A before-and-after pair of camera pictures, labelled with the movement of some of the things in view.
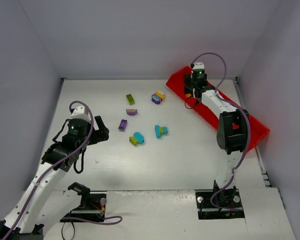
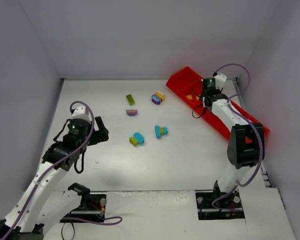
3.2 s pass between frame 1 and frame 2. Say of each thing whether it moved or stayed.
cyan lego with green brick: stayed
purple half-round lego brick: stayed
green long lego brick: stayed
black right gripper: moved
